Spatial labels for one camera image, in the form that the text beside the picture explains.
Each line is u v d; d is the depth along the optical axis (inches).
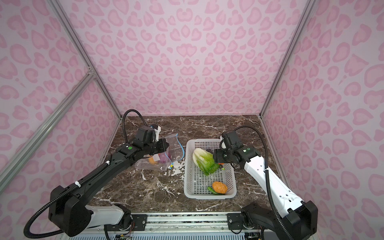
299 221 14.5
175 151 38.7
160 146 28.1
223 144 26.7
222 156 26.9
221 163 27.5
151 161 35.6
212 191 31.8
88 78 34.5
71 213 15.4
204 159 33.5
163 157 30.8
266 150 20.7
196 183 33.8
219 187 31.1
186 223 29.2
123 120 23.9
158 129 29.3
